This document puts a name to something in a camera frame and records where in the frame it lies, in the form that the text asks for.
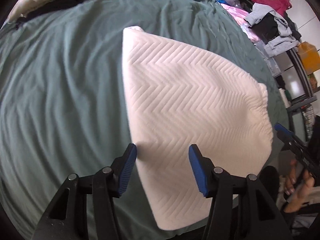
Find person's right hand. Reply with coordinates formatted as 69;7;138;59
284;160;320;213

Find black metal rack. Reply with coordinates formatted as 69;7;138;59
202;0;320;140

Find black garment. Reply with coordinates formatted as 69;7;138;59
255;12;278;39

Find cream zigzag-textured pants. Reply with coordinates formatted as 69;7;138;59
122;26;274;232

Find grey hoodie pile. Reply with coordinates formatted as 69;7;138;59
244;4;303;58

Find yellow box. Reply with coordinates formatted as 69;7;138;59
297;41;320;74

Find green duvet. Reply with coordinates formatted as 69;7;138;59
0;0;288;240

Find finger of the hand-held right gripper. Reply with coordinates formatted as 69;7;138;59
274;123;300;153

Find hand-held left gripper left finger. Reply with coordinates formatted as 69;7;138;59
37;143;137;240

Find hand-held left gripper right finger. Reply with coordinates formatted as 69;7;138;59
188;144;292;240

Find white wardrobe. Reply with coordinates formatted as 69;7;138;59
287;0;320;45

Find pink cloth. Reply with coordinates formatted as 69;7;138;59
220;2;260;43

